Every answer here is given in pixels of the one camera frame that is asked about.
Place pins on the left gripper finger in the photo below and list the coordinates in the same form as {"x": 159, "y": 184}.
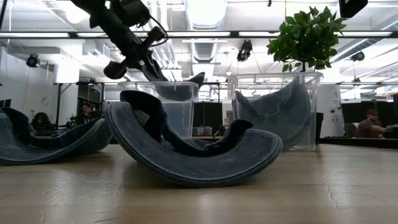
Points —
{"x": 154, "y": 73}

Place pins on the olive grey cap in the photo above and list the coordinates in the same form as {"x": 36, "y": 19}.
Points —
{"x": 273, "y": 121}

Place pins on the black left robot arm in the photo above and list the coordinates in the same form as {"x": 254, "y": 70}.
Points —
{"x": 102, "y": 15}

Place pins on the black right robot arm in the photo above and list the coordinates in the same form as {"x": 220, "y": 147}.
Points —
{"x": 353, "y": 7}

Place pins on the clear plastic container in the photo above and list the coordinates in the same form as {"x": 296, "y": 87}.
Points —
{"x": 315, "y": 102}
{"x": 183, "y": 118}

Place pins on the ceiling vent grille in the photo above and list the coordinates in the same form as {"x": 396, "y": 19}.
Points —
{"x": 203, "y": 51}

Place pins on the black overhead beam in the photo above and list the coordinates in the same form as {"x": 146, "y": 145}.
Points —
{"x": 74, "y": 35}

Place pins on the person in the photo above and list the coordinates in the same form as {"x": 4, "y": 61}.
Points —
{"x": 40, "y": 122}
{"x": 370, "y": 127}
{"x": 85, "y": 114}

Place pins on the black ceiling spotlight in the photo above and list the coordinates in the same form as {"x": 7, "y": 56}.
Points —
{"x": 244, "y": 50}
{"x": 32, "y": 60}
{"x": 357, "y": 56}

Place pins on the black metal rack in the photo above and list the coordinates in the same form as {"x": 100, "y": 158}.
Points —
{"x": 58, "y": 105}

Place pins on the green leafy plant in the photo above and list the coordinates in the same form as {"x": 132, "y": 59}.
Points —
{"x": 308, "y": 40}

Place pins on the black plant pot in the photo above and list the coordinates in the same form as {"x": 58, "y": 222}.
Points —
{"x": 320, "y": 127}

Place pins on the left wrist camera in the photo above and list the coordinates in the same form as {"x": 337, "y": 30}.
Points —
{"x": 133, "y": 12}

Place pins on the silver ventilation duct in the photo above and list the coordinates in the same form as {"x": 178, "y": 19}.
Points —
{"x": 205, "y": 12}

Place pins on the round wall clock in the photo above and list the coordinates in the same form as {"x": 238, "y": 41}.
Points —
{"x": 45, "y": 101}

